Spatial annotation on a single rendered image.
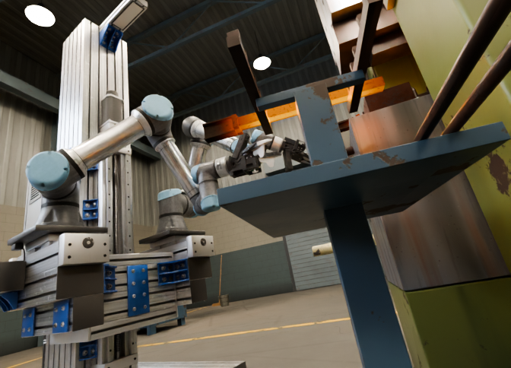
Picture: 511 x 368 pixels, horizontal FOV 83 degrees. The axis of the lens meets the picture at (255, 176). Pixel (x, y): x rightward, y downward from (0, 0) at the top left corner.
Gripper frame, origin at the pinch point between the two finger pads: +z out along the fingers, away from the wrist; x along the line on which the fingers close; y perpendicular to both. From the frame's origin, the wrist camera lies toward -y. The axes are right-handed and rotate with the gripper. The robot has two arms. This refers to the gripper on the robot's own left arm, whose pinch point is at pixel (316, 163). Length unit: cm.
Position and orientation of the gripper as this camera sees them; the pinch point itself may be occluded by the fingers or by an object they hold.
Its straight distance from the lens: 147.8
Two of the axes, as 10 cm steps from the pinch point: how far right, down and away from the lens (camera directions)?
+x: -1.1, 3.5, 9.3
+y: 3.4, -8.7, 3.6
